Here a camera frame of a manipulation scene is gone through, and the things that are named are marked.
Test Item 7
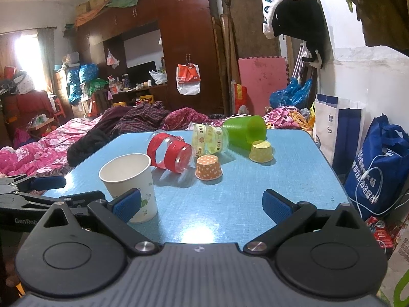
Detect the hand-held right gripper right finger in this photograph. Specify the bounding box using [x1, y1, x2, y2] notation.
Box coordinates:
[243, 189, 376, 257]

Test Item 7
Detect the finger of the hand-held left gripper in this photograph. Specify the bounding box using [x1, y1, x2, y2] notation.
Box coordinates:
[0, 174, 66, 192]
[0, 191, 106, 215]

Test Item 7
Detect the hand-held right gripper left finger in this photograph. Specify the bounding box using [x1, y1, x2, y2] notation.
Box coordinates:
[27, 188, 160, 258]

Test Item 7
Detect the white paper cup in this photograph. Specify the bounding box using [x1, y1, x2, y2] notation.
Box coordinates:
[99, 153, 159, 224]

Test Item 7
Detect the yellow polka dot paper cup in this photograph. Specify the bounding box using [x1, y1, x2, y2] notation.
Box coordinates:
[248, 140, 275, 163]

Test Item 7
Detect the red striped clear cup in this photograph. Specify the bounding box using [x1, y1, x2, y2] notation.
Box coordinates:
[146, 131, 196, 174]

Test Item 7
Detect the orange polka dot paper cup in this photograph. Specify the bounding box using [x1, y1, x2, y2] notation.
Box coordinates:
[195, 154, 223, 181]

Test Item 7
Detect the green plastic cup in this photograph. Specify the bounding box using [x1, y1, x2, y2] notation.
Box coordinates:
[222, 115, 268, 150]

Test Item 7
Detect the yellow ribbon print clear cup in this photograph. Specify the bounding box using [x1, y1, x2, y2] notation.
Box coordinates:
[191, 122, 230, 158]

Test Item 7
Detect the pink floral blanket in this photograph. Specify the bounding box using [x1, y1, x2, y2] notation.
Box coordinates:
[0, 116, 107, 177]

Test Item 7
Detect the black cloth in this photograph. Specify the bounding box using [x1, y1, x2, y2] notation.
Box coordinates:
[67, 129, 113, 167]

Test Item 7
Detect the pink plastic stool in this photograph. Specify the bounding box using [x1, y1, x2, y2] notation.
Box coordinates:
[52, 97, 66, 119]

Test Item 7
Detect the dark red cloth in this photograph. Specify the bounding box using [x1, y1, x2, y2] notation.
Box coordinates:
[3, 90, 55, 123]

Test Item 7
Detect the colourful floral cloth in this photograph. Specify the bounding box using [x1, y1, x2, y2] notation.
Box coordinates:
[263, 106, 316, 132]

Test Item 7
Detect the dark plaid clothing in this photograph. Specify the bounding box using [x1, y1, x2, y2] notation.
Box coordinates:
[102, 100, 171, 134]

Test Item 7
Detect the white and blue paper bag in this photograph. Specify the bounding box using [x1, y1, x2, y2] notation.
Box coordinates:
[312, 93, 367, 175]

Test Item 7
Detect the stack of blue plastic bags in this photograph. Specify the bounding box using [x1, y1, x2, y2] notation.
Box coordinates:
[65, 63, 100, 105]

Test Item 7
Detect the red box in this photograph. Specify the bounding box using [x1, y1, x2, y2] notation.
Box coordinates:
[363, 215, 401, 254]

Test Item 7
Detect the blue plastic bag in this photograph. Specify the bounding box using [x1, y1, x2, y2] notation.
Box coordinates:
[269, 78, 313, 109]

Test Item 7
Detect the red shopping bag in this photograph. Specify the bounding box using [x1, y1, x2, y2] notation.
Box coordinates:
[234, 83, 248, 114]

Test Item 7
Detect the blue tote bag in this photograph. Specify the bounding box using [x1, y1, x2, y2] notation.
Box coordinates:
[344, 114, 409, 221]

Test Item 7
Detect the pink foam mat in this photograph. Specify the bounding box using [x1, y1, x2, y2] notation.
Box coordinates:
[238, 57, 288, 116]

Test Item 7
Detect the window curtain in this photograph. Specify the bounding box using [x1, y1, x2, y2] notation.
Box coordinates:
[37, 28, 56, 82]

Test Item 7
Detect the cardboard box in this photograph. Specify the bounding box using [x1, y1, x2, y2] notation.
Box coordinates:
[380, 229, 409, 307]

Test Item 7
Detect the black monitor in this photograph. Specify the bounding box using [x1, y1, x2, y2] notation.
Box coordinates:
[126, 61, 157, 85]

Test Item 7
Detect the white hanging plastic bag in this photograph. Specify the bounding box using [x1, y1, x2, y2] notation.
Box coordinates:
[106, 49, 121, 70]

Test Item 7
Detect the orange and white plastic bag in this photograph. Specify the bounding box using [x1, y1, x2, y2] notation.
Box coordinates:
[176, 63, 201, 96]

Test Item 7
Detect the dark wooden wardrobe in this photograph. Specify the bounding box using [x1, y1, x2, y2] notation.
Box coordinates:
[75, 0, 225, 116]

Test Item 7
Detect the brown wooden board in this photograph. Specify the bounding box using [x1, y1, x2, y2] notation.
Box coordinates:
[220, 0, 282, 116]

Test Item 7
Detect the dark olive hanging garment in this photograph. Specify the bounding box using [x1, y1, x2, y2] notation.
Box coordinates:
[338, 0, 409, 52]

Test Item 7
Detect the white cable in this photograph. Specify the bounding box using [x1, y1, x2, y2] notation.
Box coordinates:
[351, 148, 404, 214]

